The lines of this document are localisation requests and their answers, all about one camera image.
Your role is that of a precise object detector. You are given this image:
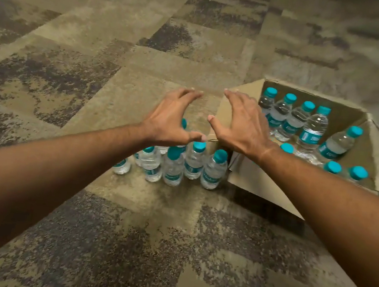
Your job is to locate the open brown cardboard box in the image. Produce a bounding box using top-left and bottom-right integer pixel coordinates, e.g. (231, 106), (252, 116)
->
(198, 70), (379, 233)

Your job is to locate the person's left forearm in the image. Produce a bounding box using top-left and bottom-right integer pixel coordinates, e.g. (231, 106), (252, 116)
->
(0, 100), (158, 287)

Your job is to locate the person's left hand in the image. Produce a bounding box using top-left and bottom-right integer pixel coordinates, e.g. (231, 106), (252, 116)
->
(138, 81), (216, 154)

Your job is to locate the person's right forearm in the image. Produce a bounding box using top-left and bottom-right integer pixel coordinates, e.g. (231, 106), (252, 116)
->
(229, 140), (379, 287)

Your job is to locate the person's right hand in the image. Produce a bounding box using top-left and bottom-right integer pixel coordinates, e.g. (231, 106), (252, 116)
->
(202, 86), (284, 165)

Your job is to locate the cluster of small water bottles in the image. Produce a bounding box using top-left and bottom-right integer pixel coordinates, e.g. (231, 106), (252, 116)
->
(111, 109), (235, 195)
(248, 85), (379, 187)

